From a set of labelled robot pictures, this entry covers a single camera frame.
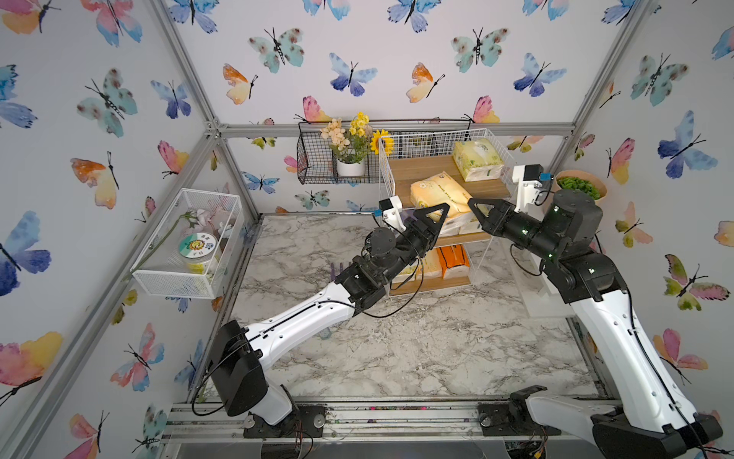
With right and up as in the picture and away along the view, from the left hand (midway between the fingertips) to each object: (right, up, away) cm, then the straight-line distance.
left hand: (451, 209), depth 59 cm
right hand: (+5, +2, 0) cm, 5 cm away
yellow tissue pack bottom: (+3, -15, +40) cm, 43 cm away
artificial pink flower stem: (-62, -1, +17) cm, 65 cm away
